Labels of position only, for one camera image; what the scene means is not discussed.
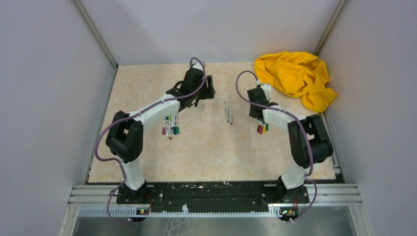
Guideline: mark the left corner aluminium post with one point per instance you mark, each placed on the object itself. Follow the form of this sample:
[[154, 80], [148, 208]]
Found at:
[[88, 21]]

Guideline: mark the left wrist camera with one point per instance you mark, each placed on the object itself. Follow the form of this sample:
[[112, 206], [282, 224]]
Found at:
[[197, 66]]

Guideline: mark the yellow end rainbow marker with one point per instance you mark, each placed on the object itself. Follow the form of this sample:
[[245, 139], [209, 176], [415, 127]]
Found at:
[[168, 128]]

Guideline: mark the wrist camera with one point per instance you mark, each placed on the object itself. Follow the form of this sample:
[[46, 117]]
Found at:
[[197, 66], [267, 90]]

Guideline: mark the white cable duct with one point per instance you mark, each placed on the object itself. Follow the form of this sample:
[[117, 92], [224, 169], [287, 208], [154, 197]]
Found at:
[[134, 212]]

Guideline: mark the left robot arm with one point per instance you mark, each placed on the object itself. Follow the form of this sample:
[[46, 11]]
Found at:
[[126, 132]]

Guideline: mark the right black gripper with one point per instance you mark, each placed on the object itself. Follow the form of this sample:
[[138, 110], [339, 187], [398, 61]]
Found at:
[[251, 113]]

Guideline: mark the corner aluminium post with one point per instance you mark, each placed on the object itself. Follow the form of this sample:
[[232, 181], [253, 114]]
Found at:
[[88, 21], [342, 4]]

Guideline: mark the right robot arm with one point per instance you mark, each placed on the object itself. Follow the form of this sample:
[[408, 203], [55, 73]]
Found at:
[[308, 137]]

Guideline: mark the green long nib marker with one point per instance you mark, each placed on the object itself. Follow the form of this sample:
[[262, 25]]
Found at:
[[226, 112]]

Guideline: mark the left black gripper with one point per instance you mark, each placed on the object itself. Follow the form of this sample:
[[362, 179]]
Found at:
[[209, 91]]

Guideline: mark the aluminium frame rail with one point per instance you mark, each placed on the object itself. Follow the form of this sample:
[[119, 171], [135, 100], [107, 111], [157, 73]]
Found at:
[[321, 195]]

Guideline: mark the right corner aluminium post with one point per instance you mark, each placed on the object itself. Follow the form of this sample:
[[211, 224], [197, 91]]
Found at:
[[342, 4]]

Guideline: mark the yellow crumpled cloth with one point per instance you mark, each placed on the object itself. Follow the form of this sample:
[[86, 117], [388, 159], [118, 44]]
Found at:
[[299, 75]]

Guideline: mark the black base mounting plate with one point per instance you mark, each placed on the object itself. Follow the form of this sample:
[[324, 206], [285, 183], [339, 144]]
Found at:
[[213, 196]]

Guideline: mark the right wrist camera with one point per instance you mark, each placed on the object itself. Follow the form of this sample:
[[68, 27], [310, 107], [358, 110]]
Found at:
[[267, 90]]

